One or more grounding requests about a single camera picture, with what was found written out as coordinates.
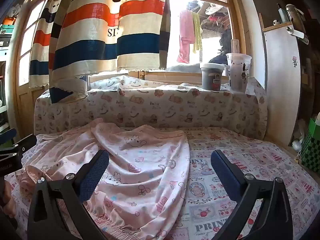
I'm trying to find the glass jar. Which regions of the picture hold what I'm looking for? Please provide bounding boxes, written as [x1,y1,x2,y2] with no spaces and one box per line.
[286,4,306,32]

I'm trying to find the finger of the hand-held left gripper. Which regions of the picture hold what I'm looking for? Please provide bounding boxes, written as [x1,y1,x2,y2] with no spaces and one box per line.
[0,128,17,144]
[0,134,37,157]

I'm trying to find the wooden door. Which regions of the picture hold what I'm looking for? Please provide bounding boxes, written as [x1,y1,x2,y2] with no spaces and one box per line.
[10,0,65,133]

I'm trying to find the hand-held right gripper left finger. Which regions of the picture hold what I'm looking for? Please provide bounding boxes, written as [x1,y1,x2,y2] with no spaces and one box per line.
[27,149,110,240]

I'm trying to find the green checkered bag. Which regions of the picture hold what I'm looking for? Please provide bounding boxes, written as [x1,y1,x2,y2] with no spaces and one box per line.
[300,116,320,173]

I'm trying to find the pink hanging towel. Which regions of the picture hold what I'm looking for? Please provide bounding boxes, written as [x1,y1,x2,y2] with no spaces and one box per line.
[177,9,196,64]

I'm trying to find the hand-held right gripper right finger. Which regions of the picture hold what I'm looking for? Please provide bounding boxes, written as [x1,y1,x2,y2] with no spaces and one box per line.
[210,149,293,240]

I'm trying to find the white handle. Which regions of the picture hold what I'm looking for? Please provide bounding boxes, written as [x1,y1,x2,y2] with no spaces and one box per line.
[286,26,309,43]

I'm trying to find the cluttered shelf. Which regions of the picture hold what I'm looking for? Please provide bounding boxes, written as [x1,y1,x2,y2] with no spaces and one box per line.
[0,2,18,133]

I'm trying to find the yellow hanging towel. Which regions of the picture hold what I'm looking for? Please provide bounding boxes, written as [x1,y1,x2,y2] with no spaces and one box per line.
[192,12,203,54]

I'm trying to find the grey tub with white lid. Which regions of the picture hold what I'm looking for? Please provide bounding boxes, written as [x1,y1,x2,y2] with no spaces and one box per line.
[199,62,225,91]

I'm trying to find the wooden window frame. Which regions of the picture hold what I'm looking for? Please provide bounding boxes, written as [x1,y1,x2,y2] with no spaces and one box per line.
[129,0,253,84]

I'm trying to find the pink printed pants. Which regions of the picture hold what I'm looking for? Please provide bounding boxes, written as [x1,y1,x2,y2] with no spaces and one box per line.
[24,117,191,240]

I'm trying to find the pink patchwork print bed sheet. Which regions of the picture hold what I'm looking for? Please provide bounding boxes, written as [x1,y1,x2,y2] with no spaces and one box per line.
[4,126,320,240]

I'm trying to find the clear bottle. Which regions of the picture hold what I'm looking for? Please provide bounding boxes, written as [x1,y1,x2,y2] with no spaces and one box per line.
[277,3,288,24]

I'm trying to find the bear print blanket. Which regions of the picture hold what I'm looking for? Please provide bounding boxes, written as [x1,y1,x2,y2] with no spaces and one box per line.
[34,75,268,140]

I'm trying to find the striped curtain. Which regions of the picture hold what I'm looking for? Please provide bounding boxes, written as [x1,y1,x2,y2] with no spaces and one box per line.
[29,0,172,104]

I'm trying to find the person's left hand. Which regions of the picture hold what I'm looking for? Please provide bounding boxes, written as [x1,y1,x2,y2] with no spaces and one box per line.
[1,182,16,212]

